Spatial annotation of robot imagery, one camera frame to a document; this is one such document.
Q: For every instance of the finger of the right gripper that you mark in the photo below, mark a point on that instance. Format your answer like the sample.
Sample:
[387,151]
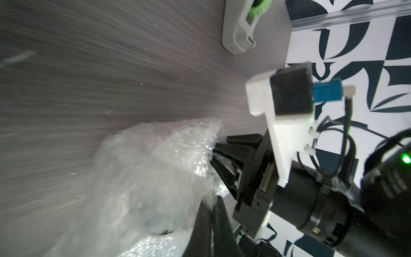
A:
[241,163]

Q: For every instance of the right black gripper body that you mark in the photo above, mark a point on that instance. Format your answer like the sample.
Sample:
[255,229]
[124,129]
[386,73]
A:
[252,214]

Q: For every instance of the aluminium frame rail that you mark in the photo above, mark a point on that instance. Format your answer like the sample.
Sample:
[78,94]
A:
[354,15]

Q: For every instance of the bubble wrap sheet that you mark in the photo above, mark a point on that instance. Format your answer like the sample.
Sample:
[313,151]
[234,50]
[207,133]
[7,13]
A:
[144,190]

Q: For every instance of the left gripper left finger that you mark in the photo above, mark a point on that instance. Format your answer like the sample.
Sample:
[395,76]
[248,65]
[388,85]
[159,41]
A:
[199,244]

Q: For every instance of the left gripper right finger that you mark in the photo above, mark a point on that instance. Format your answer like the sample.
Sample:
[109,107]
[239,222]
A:
[223,238]

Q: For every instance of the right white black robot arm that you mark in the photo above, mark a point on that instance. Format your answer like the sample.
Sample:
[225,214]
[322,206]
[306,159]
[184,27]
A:
[371,221]

